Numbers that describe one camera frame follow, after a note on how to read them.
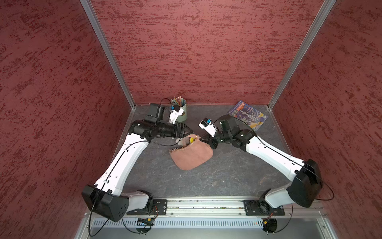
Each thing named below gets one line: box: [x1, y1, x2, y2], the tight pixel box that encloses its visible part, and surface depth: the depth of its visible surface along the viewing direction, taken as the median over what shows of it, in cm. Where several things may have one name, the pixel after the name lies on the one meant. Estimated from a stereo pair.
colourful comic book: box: [227, 99, 269, 132], surface depth 116 cm
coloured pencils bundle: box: [170, 95, 186, 108], surface depth 106 cm
